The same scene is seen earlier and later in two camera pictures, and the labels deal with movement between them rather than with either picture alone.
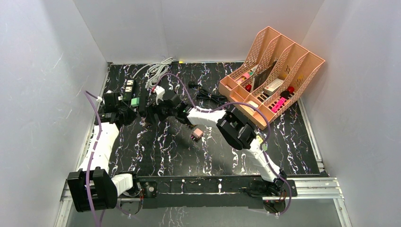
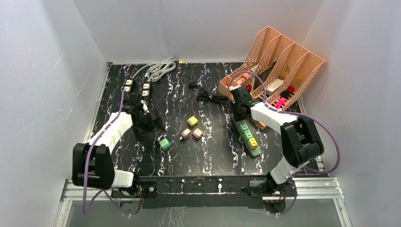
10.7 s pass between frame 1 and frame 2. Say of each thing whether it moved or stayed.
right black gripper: moved
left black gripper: moved
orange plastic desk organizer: stayed
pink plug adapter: stayed
